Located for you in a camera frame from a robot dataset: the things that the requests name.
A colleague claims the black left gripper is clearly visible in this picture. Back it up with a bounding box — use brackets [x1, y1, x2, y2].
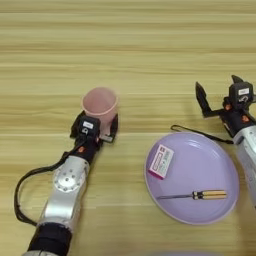
[69, 111, 120, 165]

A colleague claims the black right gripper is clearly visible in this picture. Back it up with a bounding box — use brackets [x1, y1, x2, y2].
[195, 74, 256, 139]

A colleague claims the pink plastic cup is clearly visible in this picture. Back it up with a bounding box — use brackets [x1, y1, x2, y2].
[81, 86, 120, 134]

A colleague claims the small white pink card box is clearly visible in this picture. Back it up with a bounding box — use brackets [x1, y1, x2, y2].
[148, 144, 175, 181]

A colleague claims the lilac round plate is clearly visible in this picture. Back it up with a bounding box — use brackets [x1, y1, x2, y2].
[144, 131, 240, 226]

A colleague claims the yellow black handle screwdriver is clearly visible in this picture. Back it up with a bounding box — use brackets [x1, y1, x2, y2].
[156, 189, 228, 201]

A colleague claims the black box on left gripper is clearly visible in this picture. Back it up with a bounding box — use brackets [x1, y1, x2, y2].
[78, 115, 101, 138]

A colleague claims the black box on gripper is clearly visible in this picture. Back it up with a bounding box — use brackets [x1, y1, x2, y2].
[78, 115, 101, 138]
[228, 81, 255, 110]

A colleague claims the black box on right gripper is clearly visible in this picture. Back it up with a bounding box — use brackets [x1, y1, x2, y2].
[228, 81, 255, 110]

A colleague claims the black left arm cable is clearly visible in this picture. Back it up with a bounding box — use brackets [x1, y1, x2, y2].
[13, 142, 85, 228]

